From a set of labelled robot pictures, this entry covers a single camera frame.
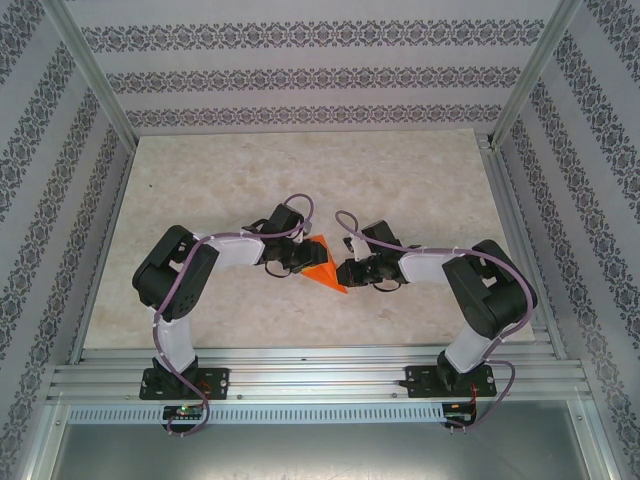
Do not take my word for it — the small circuit board green light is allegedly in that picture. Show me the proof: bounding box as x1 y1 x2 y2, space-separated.
163 404 204 420

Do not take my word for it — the aluminium side rail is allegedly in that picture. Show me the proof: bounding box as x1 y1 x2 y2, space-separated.
477 132 569 361
67 142 139 366

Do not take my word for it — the slotted grey cable duct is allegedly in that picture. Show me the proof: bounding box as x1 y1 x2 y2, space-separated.
67 403 447 426

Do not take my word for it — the wide aluminium base rail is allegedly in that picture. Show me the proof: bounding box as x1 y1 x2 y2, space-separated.
47 343 594 402

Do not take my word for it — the black base plate right arm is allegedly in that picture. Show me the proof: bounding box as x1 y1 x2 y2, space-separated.
405 364 497 400

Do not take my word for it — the black base plate left arm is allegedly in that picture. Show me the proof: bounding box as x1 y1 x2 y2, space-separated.
140 367 231 401

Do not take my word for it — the grey metal sheet panel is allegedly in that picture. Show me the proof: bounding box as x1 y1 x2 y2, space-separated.
44 399 617 480

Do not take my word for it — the aluminium frame post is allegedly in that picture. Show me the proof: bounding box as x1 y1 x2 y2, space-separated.
488 0 585 151
42 0 140 149

